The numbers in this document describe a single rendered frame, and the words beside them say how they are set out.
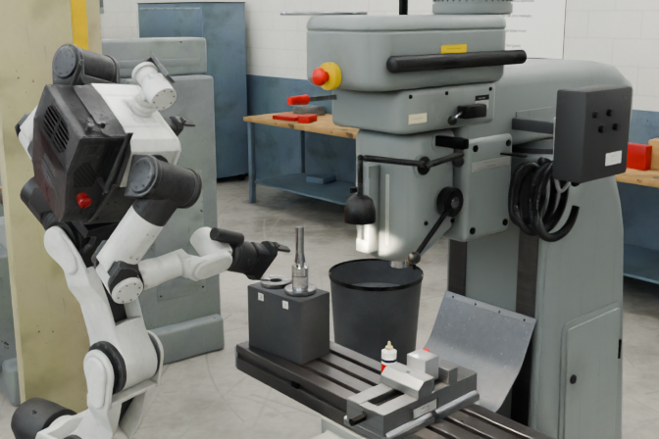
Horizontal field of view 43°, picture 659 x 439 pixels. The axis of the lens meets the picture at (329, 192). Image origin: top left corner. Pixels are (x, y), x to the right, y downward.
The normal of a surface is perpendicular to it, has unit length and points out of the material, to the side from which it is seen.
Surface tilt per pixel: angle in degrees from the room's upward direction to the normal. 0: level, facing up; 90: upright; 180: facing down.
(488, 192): 90
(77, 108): 35
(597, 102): 90
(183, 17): 90
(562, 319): 88
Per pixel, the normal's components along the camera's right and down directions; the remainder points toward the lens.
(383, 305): 0.16, 0.27
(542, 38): -0.75, 0.15
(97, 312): -0.59, 0.18
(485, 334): -0.67, -0.31
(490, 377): -0.53, -0.59
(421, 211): 0.66, 0.16
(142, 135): 0.46, -0.73
